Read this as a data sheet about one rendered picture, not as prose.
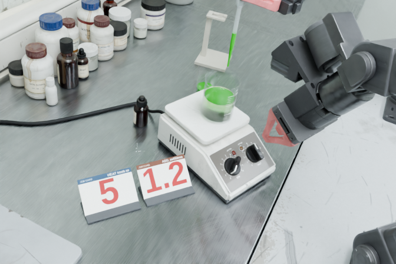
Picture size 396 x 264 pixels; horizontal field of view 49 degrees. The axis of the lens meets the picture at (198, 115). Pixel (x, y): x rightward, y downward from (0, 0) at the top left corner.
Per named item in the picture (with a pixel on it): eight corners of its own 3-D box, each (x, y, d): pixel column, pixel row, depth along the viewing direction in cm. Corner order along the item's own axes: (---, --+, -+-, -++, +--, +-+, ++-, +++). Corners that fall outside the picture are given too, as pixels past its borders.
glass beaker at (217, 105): (215, 101, 85) (223, 64, 79) (239, 118, 81) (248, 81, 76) (188, 114, 81) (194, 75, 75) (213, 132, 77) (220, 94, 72)
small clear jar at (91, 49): (101, 69, 103) (101, 49, 99) (83, 73, 100) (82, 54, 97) (93, 59, 105) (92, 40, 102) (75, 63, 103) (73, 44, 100)
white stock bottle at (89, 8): (82, 34, 114) (81, -8, 107) (106, 38, 114) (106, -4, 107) (75, 46, 109) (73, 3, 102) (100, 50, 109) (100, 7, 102)
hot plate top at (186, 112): (251, 122, 82) (253, 118, 81) (205, 147, 75) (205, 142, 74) (208, 89, 88) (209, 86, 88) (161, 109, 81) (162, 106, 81)
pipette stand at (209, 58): (231, 57, 115) (241, 12, 107) (224, 72, 109) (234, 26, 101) (203, 49, 116) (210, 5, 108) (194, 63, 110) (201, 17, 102)
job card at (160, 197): (195, 193, 77) (198, 177, 74) (147, 207, 73) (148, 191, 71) (180, 169, 81) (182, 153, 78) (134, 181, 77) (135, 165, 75)
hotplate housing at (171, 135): (274, 175, 83) (284, 144, 78) (225, 207, 75) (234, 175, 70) (197, 112, 95) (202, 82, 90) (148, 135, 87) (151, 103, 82)
